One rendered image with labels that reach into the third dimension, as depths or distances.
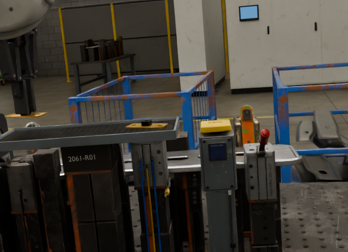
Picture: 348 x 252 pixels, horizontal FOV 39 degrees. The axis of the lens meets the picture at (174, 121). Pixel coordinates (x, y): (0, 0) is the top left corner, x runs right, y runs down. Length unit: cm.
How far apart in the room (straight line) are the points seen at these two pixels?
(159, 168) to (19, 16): 77
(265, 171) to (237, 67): 791
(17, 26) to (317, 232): 132
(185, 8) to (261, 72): 179
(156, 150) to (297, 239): 61
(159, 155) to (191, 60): 798
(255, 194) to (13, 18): 85
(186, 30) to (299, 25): 196
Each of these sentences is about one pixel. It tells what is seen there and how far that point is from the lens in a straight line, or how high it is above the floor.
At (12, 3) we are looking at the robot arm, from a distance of 43.
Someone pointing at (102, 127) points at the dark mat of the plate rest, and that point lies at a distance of 106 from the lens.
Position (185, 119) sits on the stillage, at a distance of 308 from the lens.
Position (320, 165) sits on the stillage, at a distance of 368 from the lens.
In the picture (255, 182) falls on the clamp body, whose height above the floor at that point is 99.
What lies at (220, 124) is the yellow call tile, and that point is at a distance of 99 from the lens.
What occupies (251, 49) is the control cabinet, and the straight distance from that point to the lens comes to 902.
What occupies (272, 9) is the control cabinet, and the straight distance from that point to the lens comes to 901.
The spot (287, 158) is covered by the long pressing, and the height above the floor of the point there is 100.
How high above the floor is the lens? 136
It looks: 11 degrees down
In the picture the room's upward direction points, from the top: 5 degrees counter-clockwise
